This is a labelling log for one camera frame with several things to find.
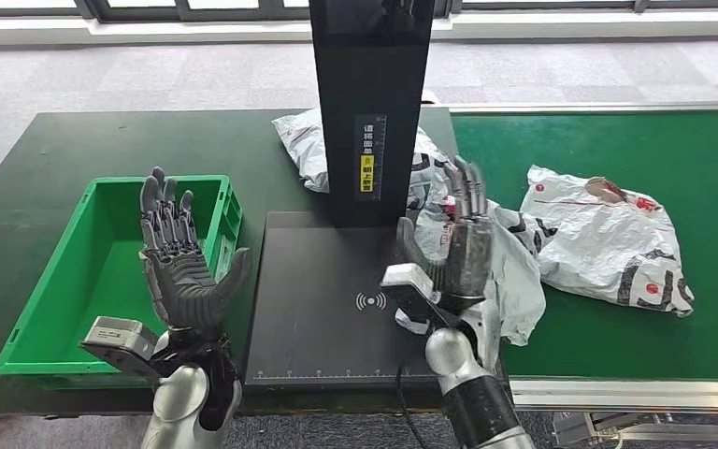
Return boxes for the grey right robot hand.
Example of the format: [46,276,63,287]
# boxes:
[395,155,495,311]

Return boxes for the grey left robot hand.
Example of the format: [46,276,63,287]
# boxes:
[138,166,252,333]

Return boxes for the grey parcel bag red lettering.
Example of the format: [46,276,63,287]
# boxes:
[395,185,547,347]

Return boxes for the white parcel bag brown tear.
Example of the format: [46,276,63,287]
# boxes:
[520,164,696,318]

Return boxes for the black inbound scanner machine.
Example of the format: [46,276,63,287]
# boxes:
[244,0,501,393]

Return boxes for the green conveyor belt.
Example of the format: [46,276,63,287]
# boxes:
[448,109,718,381]

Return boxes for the white parcel bag black print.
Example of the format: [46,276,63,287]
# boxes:
[270,91,459,212]

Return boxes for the green plastic crate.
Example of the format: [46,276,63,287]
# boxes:
[0,174,244,390]

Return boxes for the yellow black label strip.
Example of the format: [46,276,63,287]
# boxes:
[352,113,387,203]

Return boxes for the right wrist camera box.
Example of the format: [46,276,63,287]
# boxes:
[381,263,459,336]

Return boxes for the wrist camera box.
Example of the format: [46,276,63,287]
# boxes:
[381,263,459,336]
[79,315,162,379]

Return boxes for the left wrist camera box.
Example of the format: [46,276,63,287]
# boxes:
[79,315,162,379]

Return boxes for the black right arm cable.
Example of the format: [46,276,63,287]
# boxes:
[394,362,429,449]

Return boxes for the dark window frame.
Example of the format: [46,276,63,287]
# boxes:
[0,0,718,26]

